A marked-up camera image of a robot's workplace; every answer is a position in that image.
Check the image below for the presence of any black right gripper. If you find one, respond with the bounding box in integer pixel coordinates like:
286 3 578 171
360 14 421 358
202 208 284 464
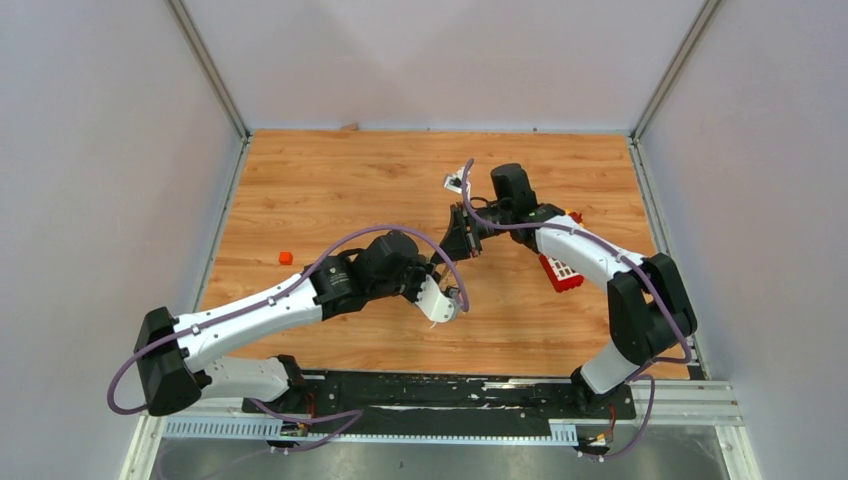
429 202 511 265

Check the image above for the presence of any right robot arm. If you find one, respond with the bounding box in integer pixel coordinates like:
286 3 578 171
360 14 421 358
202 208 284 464
440 163 698 418

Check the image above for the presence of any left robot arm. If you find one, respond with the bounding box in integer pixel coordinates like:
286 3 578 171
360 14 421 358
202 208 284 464
134 230 462 416

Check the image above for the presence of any toy brick car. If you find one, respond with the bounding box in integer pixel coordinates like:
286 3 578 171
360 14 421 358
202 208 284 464
565 209 584 226

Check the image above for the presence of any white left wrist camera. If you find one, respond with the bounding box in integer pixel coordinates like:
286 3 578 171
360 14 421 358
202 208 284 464
413 275 460 324

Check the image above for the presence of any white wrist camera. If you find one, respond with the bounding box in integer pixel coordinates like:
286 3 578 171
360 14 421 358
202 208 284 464
443 167 471 197
413 275 460 324

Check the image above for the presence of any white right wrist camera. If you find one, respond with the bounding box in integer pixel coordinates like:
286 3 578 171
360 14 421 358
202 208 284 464
443 167 471 197

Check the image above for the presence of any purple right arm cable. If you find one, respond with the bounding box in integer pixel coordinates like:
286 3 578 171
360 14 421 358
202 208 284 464
460 157 694 367

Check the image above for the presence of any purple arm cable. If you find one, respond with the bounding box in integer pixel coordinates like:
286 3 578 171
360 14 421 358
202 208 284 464
460 157 694 367
107 224 472 417

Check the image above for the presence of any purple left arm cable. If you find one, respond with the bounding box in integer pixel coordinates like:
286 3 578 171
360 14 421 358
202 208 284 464
107 224 472 417

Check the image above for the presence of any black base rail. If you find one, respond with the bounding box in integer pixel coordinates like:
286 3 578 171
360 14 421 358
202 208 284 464
266 356 636 436

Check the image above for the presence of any white slotted cable duct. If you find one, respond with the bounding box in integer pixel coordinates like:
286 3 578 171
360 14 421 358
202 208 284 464
162 415 579 447

